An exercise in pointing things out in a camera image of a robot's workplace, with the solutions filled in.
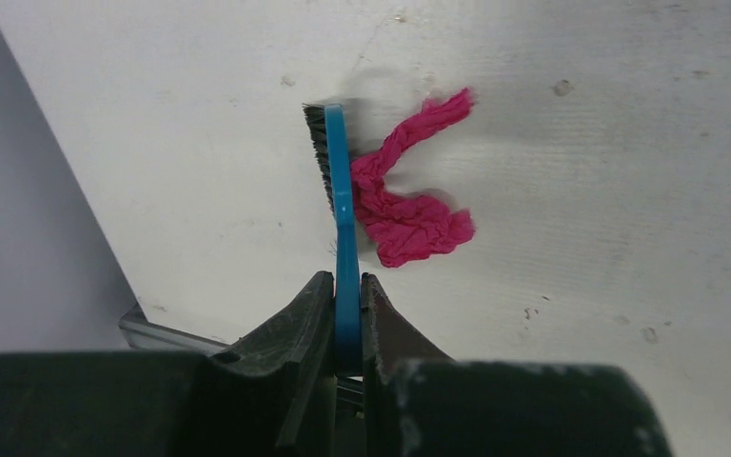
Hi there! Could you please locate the blue hand brush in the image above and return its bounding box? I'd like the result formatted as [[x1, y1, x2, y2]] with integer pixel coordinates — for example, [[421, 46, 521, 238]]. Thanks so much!
[[303, 103, 363, 377]]

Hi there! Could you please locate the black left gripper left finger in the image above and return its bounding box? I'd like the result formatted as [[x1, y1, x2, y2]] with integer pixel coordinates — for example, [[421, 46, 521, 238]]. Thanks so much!
[[0, 271, 336, 456]]

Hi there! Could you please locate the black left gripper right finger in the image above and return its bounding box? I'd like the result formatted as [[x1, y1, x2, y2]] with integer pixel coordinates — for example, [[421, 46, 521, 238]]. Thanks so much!
[[362, 274, 672, 456]]

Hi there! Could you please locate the large pink paper scrap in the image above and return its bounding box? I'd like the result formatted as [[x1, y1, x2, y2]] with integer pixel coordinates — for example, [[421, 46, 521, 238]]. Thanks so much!
[[350, 88, 476, 268]]

